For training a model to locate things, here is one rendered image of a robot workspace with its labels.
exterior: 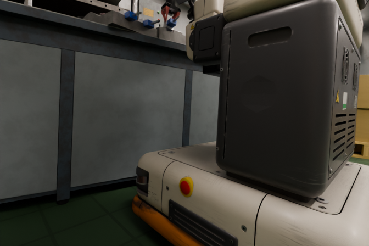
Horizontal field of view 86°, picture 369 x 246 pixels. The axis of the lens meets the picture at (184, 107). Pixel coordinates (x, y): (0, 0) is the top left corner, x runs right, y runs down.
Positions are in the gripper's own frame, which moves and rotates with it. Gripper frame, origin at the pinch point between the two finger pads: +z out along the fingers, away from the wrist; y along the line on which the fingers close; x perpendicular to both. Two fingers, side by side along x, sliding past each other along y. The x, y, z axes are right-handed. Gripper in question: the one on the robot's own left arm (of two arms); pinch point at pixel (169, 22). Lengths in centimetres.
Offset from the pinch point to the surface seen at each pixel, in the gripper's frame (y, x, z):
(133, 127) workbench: 12, -5, 63
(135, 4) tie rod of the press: 2, -65, -49
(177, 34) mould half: -5.2, 1.0, 6.4
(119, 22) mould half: 29.5, 9.9, 18.4
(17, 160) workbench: 56, -8, 81
